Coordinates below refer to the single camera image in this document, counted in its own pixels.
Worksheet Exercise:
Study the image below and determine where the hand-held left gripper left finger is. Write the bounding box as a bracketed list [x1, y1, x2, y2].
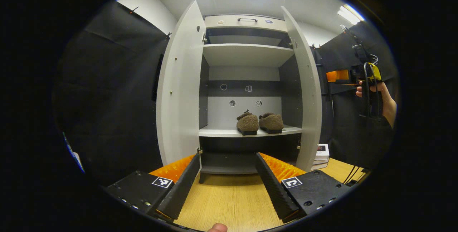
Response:
[104, 154, 200, 224]

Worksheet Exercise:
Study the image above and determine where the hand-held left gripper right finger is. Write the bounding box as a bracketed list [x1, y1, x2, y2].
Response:
[255, 153, 353, 224]

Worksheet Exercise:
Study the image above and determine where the grey cabinet door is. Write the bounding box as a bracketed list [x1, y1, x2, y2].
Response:
[153, 0, 207, 166]
[280, 6, 323, 172]

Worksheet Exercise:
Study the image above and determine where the brown fuzzy shoe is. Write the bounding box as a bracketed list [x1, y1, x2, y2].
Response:
[236, 109, 259, 136]
[258, 112, 284, 135]

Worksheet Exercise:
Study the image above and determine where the grey shoe cabinet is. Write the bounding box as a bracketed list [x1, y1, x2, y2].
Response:
[198, 14, 304, 184]

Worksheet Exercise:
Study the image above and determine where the black backdrop cloth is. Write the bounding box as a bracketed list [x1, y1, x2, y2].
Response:
[315, 21, 398, 170]
[53, 0, 170, 186]

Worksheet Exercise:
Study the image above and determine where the small ceiling light panel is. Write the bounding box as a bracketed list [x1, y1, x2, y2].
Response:
[337, 6, 361, 25]

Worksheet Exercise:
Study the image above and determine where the narrow ceiling light strip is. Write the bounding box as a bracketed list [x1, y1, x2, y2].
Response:
[345, 4, 366, 21]

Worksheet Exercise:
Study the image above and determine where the white paper sheet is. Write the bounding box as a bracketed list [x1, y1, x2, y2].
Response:
[64, 134, 85, 173]

